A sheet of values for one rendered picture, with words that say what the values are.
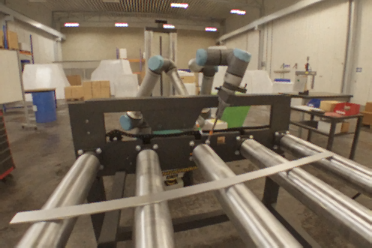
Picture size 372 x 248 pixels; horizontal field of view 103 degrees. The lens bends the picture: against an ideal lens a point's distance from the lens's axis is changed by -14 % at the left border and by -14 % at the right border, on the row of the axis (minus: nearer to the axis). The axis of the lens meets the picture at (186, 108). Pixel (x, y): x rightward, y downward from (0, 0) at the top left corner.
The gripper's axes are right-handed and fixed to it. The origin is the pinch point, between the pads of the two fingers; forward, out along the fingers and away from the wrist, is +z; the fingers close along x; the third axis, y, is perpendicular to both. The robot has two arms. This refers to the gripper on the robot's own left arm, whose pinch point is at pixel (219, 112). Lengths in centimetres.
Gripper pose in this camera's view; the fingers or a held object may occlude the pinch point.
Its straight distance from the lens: 93.8
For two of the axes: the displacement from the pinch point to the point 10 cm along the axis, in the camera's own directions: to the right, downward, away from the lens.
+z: -2.8, 8.8, 3.8
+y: -9.4, -1.9, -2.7
